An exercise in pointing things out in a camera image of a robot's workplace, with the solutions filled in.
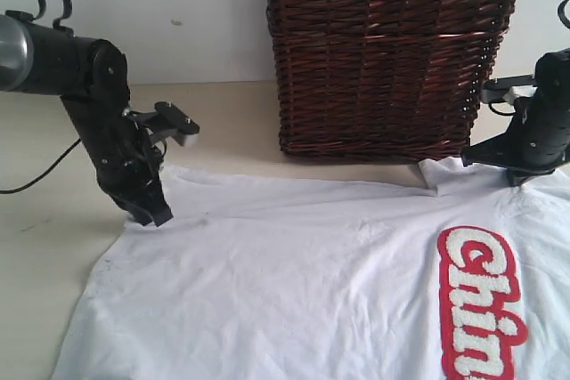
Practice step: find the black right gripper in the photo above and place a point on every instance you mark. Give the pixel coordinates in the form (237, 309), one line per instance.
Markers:
(536, 143)

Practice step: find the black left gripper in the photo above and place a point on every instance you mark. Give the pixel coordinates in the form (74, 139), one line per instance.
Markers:
(128, 173)

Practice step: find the white t-shirt with red logo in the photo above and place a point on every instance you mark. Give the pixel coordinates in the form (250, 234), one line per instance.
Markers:
(267, 278)

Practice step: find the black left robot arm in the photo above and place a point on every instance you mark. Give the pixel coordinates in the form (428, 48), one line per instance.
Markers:
(89, 77)

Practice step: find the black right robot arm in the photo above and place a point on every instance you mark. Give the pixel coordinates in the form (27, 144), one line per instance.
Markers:
(551, 74)

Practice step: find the dark brown wicker basket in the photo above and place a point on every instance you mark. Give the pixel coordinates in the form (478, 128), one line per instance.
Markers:
(382, 79)

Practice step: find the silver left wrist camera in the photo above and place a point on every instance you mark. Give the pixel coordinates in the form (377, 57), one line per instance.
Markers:
(166, 121)

